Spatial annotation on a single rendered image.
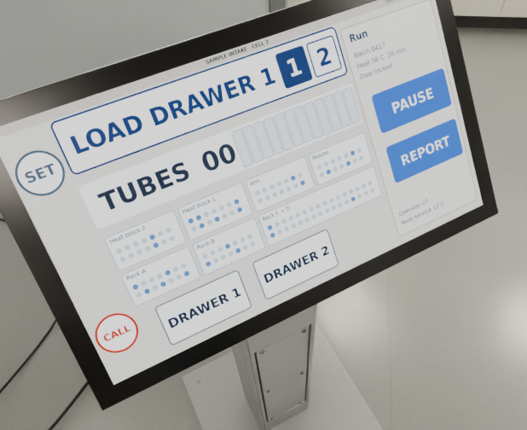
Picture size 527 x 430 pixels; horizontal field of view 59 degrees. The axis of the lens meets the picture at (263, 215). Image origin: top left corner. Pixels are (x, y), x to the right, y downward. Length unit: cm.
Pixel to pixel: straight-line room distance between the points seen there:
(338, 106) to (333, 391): 108
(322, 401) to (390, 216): 97
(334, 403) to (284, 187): 104
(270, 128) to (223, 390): 110
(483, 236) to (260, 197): 146
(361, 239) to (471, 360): 113
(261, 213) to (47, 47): 114
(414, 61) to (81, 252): 41
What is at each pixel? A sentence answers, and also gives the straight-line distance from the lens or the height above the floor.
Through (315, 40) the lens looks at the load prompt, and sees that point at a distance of 52.
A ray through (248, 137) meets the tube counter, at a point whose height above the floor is 112.
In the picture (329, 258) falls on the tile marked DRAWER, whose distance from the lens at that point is 54.
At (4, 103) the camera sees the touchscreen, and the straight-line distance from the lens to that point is 47.
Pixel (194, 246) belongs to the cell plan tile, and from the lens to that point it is 48.
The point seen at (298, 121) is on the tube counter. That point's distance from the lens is 50.
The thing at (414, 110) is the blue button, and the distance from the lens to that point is 57.
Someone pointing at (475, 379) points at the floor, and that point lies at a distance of 162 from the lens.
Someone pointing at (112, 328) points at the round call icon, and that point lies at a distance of 50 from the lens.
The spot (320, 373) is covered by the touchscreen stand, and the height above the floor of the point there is 4.
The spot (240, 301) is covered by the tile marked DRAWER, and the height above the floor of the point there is 100.
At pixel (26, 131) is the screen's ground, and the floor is 117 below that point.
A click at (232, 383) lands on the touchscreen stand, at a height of 4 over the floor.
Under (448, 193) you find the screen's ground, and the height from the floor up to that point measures 100.
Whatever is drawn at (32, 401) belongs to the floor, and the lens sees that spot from 170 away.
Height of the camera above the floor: 145
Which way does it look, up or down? 53 degrees down
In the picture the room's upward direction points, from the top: 5 degrees counter-clockwise
